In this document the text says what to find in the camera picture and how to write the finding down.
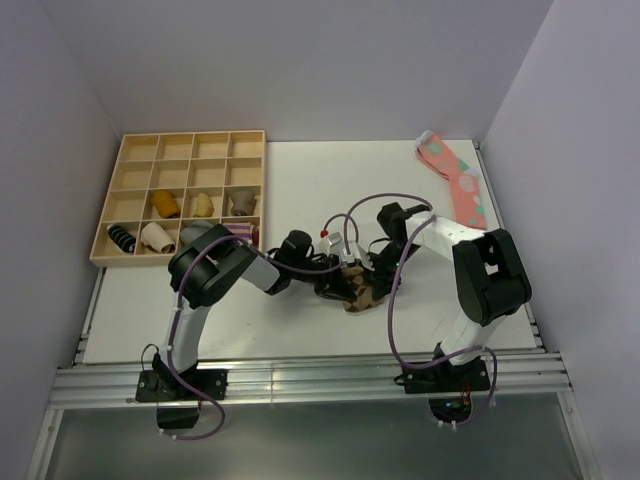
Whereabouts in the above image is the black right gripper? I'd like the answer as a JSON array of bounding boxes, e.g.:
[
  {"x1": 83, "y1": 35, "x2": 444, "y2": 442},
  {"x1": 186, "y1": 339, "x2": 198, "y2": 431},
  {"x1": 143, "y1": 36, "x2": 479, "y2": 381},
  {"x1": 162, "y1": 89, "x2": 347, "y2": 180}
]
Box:
[{"x1": 360, "y1": 242, "x2": 420, "y2": 301}]

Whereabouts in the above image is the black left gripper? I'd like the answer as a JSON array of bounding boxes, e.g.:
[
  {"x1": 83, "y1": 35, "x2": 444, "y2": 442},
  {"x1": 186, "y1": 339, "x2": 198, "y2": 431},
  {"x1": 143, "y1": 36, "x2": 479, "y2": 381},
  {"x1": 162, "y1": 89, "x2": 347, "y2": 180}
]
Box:
[{"x1": 290, "y1": 254, "x2": 356, "y2": 304}]

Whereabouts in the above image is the brown argyle sock pair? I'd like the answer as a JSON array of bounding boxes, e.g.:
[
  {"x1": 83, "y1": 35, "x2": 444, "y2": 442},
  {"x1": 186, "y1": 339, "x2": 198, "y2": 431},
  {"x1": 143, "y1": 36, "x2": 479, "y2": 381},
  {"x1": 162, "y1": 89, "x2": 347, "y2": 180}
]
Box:
[{"x1": 342, "y1": 264, "x2": 384, "y2": 314}]

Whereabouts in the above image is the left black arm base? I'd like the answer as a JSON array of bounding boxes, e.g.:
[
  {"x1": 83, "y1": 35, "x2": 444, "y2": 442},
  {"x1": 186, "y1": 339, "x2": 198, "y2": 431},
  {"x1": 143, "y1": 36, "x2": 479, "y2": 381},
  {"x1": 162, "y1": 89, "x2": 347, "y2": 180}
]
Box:
[{"x1": 135, "y1": 369, "x2": 228, "y2": 403}]

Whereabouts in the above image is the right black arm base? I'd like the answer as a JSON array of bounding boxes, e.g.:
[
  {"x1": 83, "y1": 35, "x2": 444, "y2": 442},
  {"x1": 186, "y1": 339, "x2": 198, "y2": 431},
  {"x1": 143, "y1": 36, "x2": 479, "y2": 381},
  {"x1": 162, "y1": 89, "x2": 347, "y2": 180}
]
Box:
[{"x1": 394, "y1": 358, "x2": 491, "y2": 394}]

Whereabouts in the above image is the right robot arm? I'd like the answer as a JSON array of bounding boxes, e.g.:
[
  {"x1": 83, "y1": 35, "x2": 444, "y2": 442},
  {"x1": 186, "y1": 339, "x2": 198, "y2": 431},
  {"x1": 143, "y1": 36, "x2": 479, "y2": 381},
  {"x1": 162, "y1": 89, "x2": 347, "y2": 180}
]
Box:
[{"x1": 372, "y1": 202, "x2": 532, "y2": 390}]

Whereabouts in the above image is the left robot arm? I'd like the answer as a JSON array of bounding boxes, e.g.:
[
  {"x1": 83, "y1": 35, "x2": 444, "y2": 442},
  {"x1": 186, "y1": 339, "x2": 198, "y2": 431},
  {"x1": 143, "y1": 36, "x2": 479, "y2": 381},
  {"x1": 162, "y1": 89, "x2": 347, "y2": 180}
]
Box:
[{"x1": 158, "y1": 224, "x2": 356, "y2": 399}]

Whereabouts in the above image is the purple striped rolled sock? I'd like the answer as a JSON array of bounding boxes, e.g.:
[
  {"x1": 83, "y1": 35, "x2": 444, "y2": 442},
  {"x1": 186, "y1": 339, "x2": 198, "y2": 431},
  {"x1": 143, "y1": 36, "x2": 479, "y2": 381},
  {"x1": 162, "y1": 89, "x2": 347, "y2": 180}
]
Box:
[{"x1": 223, "y1": 222, "x2": 260, "y2": 245}]

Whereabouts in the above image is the grey beige rolled sock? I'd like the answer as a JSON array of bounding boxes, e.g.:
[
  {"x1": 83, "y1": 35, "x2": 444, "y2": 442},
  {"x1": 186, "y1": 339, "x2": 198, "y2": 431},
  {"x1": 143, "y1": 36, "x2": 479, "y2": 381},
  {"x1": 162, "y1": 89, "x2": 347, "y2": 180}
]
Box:
[{"x1": 229, "y1": 188, "x2": 258, "y2": 216}]

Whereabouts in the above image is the pale yellow rolled sock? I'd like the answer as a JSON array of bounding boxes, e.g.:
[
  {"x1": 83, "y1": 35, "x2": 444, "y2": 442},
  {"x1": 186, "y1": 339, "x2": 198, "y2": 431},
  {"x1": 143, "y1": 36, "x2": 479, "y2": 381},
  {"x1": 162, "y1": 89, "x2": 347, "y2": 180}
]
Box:
[{"x1": 193, "y1": 193, "x2": 215, "y2": 218}]

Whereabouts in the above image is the grey blue rolled sock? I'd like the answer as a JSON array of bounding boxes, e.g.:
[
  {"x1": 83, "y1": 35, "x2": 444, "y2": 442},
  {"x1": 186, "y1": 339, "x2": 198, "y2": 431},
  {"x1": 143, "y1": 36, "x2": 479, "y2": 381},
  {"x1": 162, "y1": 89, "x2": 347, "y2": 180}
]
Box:
[{"x1": 179, "y1": 220, "x2": 213, "y2": 245}]

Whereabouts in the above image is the pink patterned sock pair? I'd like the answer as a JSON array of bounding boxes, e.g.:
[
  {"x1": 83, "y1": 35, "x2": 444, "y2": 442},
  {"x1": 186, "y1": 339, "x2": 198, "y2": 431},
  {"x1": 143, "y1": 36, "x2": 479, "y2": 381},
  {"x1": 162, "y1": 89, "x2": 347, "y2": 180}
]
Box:
[{"x1": 415, "y1": 130, "x2": 487, "y2": 230}]

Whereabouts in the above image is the mustard rolled sock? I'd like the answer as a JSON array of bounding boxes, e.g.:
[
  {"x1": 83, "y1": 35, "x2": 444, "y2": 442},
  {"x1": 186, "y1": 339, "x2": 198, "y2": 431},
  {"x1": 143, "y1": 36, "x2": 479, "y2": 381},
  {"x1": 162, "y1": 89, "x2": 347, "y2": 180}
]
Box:
[{"x1": 151, "y1": 190, "x2": 181, "y2": 219}]

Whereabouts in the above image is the wooden compartment tray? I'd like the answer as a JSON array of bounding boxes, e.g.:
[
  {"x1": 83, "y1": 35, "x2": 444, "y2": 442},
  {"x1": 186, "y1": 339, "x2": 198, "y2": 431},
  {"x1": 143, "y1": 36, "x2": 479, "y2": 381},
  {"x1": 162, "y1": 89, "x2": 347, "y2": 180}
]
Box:
[{"x1": 90, "y1": 130, "x2": 266, "y2": 267}]

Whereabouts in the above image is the cream rolled sock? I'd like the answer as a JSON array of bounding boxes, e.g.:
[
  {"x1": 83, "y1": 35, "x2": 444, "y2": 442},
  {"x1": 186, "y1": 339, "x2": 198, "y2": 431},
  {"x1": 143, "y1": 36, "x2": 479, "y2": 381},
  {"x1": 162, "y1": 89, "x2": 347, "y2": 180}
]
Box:
[{"x1": 140, "y1": 222, "x2": 175, "y2": 254}]

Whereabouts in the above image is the black white striped rolled sock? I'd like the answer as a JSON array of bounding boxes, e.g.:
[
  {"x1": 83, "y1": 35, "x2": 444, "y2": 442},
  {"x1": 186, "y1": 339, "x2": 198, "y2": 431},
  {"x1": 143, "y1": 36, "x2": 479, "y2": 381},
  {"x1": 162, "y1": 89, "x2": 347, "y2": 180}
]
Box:
[{"x1": 106, "y1": 223, "x2": 138, "y2": 255}]

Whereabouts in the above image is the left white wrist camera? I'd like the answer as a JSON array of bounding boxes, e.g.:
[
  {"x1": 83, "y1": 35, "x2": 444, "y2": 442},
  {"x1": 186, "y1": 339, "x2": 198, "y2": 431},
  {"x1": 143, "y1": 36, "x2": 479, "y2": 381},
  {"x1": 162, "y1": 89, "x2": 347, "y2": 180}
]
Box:
[{"x1": 319, "y1": 230, "x2": 344, "y2": 256}]

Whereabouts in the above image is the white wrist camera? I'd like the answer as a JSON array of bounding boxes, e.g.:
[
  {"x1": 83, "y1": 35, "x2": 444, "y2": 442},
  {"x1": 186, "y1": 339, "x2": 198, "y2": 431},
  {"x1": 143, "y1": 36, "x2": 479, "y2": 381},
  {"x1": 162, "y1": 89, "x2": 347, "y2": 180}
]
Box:
[
  {"x1": 340, "y1": 242, "x2": 375, "y2": 271},
  {"x1": 319, "y1": 230, "x2": 344, "y2": 256}
]

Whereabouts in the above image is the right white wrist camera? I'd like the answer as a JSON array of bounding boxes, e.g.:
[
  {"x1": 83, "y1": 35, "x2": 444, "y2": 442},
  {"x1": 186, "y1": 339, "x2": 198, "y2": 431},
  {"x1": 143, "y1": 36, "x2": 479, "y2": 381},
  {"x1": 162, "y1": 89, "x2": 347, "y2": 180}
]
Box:
[{"x1": 340, "y1": 242, "x2": 375, "y2": 271}]

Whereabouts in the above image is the aluminium rail frame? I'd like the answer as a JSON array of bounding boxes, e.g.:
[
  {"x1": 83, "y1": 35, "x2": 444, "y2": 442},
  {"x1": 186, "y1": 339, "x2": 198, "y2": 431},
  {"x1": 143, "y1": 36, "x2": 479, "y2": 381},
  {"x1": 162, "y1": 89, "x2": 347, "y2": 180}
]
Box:
[{"x1": 27, "y1": 142, "x2": 601, "y2": 480}]

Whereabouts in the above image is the black box under rail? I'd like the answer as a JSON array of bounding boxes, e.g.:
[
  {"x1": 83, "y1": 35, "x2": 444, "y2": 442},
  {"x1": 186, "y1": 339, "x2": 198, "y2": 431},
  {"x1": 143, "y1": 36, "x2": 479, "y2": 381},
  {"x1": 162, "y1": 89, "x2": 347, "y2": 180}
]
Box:
[{"x1": 156, "y1": 407, "x2": 200, "y2": 431}]

